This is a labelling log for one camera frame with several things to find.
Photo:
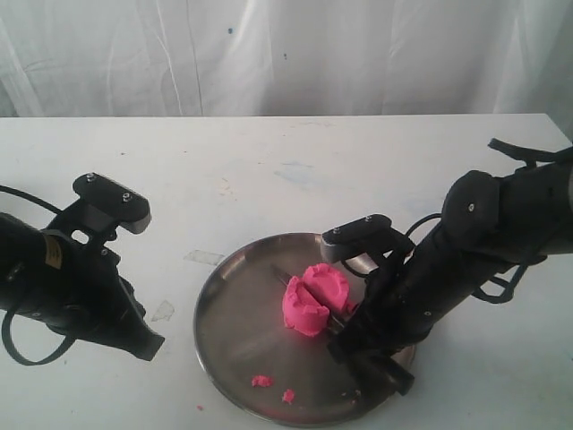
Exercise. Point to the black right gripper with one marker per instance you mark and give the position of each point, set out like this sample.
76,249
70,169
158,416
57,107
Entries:
374,332

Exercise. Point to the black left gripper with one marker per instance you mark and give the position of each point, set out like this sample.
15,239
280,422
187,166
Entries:
98,305

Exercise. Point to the black knife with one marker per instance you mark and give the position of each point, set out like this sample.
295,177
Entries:
398,378

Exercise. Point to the pink clay half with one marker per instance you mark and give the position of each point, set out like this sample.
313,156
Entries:
330,286

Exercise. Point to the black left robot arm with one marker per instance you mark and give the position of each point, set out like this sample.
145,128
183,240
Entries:
29,260

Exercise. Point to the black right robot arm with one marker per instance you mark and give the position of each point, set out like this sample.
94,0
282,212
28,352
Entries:
489,231

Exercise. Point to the clear tape piece lower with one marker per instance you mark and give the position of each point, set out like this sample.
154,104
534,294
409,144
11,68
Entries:
164,312

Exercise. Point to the clear tape piece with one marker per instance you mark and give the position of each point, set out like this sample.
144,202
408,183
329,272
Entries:
204,257
164,312

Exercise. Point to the pink clay crumb front-middle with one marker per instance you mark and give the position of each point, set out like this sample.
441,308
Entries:
288,396

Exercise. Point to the clear tape piece upper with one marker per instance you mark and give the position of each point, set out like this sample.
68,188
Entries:
204,257

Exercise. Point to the round steel plate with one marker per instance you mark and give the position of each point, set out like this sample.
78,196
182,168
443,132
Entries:
239,333

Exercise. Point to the pink clay crumb front-left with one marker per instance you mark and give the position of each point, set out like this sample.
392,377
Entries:
262,381

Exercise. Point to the white backdrop curtain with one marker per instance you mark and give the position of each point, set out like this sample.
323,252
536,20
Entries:
285,58

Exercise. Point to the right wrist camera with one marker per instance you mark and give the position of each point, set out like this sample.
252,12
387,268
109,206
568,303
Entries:
369,234

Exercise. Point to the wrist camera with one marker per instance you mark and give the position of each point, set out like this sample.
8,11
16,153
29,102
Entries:
369,234
114,201

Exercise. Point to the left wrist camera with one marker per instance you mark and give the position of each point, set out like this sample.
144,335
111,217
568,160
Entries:
114,201

